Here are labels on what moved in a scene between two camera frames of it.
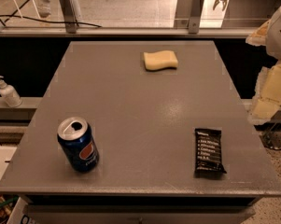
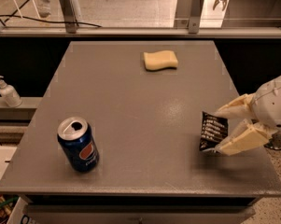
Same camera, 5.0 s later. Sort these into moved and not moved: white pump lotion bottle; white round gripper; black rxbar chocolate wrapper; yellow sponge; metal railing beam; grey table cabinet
Moved: black rxbar chocolate wrapper; white round gripper
Not moved: metal railing beam; white pump lotion bottle; grey table cabinet; yellow sponge
